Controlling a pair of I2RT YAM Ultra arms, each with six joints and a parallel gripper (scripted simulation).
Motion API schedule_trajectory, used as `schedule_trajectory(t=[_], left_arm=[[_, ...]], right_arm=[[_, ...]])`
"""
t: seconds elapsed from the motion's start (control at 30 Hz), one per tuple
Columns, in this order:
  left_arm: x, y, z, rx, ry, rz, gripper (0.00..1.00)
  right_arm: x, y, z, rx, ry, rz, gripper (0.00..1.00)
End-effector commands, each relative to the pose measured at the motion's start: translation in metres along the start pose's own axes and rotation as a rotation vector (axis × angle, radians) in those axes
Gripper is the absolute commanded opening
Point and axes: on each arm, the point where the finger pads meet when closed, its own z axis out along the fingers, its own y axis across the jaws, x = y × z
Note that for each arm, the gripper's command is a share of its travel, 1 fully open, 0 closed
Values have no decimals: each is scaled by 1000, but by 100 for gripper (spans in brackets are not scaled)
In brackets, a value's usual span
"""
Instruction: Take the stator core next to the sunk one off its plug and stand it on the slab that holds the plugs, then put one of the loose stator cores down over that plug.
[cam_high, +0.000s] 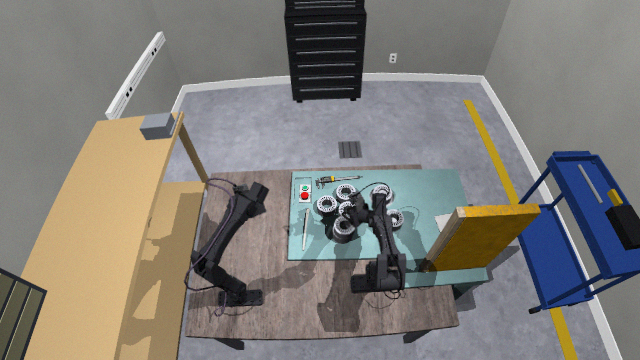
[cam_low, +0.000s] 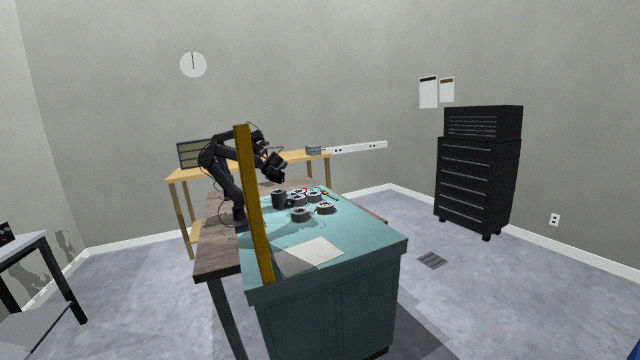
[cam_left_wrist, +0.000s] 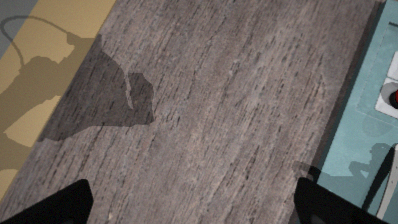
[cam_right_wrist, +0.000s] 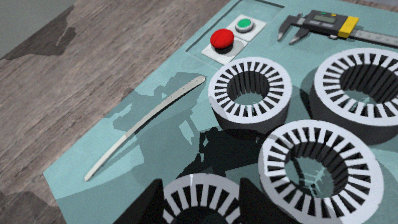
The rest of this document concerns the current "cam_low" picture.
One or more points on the brown wooden post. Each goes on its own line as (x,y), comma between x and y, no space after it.
(252,201)

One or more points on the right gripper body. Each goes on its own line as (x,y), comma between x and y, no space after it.
(278,175)

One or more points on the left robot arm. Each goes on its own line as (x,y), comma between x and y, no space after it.
(255,137)

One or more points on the white flat sheet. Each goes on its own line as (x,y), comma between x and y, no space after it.
(304,256)

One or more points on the digital caliper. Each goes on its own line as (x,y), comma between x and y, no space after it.
(326,193)

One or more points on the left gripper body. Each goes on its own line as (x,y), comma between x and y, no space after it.
(257,147)

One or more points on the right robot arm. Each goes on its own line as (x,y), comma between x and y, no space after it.
(207,160)

